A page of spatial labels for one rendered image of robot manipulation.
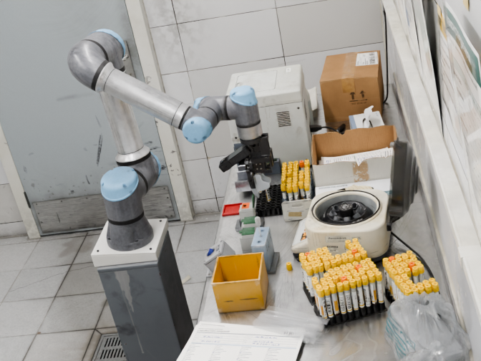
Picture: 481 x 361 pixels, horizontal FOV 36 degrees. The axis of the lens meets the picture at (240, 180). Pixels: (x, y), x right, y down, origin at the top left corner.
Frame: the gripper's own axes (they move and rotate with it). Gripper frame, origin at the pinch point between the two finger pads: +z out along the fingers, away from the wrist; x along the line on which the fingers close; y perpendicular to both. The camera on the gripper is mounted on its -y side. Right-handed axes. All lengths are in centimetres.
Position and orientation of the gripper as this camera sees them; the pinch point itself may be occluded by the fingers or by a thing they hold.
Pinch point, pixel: (255, 193)
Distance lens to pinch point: 236.8
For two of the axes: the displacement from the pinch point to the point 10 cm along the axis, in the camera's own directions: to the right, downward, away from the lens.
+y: 9.8, -1.0, -2.0
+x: 1.3, -4.7, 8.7
